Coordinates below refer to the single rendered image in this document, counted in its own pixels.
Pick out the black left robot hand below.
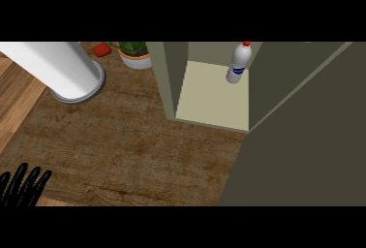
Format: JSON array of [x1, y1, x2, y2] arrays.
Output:
[[0, 162, 53, 207]]

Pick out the red pepper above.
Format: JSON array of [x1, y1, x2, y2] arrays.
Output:
[[92, 43, 115, 58]]

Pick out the grey open cabinet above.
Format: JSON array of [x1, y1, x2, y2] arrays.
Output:
[[145, 41, 345, 134]]

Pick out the green plant in white pot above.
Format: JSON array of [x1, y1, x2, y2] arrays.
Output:
[[111, 41, 155, 71]]

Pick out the white water bottle red cap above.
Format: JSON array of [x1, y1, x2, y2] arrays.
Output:
[[224, 41, 253, 85]]

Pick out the dark grey cabinet door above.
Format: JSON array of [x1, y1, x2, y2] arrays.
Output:
[[216, 41, 366, 207]]

